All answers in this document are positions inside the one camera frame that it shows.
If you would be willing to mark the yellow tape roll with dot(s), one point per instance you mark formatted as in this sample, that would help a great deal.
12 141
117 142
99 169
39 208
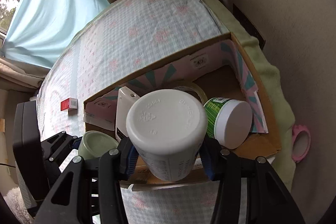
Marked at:
202 95

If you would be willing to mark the green-label jar with white lid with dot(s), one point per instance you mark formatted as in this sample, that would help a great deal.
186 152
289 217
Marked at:
231 124

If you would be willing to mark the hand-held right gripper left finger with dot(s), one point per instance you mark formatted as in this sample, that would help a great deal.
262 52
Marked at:
131 159

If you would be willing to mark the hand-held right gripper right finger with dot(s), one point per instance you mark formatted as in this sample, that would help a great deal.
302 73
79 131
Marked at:
207 162

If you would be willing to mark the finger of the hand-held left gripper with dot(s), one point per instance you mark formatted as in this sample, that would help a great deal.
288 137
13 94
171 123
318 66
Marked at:
60 142

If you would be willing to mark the green mattress pad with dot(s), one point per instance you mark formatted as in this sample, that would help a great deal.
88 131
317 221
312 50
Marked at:
275 82

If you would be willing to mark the red small box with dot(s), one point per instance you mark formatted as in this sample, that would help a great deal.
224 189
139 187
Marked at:
67 105

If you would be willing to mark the pale green cream jar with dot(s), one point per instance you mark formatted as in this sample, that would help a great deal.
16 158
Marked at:
97 142

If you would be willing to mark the checked flowered bed sheet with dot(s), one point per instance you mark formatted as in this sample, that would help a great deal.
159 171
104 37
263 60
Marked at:
144 29

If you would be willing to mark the cardboard box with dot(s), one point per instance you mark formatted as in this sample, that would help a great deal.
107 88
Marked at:
265 98

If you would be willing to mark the white remote control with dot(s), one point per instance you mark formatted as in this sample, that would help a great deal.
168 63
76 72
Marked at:
124 108

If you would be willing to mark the light blue hanging cloth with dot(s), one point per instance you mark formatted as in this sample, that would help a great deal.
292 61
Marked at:
57 8

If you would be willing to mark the white pill bottle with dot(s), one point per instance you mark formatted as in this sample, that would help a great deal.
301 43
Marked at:
165 121

